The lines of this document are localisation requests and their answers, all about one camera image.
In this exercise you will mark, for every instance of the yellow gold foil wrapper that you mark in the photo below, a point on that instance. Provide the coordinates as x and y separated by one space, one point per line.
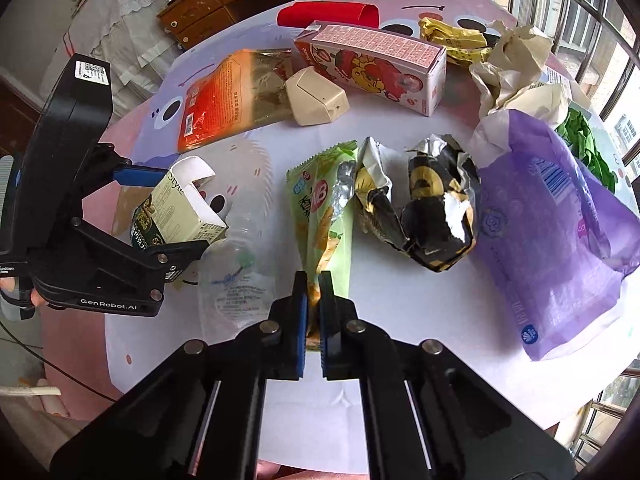
463 46

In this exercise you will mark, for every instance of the beige small paper box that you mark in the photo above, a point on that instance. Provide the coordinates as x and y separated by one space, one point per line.
314 99

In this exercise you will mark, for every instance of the cartoon monster tablecloth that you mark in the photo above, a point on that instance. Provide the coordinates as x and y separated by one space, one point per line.
312 423

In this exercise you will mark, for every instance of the left hand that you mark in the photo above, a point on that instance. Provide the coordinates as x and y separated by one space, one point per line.
25 298

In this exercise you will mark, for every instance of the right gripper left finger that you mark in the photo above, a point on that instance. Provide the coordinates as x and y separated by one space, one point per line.
287 357

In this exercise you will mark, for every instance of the metal window bars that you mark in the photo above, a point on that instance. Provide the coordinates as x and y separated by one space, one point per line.
596 43

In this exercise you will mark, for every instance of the orange foil snack bag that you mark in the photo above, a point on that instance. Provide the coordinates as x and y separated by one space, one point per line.
245 91

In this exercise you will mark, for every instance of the red paper envelope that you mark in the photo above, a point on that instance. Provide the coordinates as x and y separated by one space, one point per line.
303 13

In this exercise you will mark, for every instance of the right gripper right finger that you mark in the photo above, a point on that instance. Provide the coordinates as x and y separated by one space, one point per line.
334 314

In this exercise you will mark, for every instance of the green plastic wrapper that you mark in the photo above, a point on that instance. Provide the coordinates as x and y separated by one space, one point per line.
578 136

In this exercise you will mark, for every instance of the green white carton box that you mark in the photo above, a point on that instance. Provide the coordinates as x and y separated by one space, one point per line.
176 211

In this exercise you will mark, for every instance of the white lace covered furniture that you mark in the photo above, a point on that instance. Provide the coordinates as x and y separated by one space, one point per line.
127 35

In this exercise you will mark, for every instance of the clear plastic bottle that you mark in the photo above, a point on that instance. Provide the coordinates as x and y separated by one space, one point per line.
234 288

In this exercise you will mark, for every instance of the purple plastic package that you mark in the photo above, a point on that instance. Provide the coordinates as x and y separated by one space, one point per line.
557 243

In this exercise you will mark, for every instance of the crumpled beige paper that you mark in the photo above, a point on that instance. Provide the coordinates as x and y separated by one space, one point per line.
515 76

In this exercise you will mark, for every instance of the pink strawberry milk carton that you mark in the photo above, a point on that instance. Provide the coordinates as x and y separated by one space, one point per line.
398 68

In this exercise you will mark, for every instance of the black gold foil bag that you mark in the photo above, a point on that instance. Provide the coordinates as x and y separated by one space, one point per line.
440 218

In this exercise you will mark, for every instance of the silver black foil wrapper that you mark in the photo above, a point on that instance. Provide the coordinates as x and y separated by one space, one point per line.
373 191

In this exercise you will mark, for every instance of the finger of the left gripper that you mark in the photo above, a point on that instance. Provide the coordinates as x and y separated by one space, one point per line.
138 175
172 258

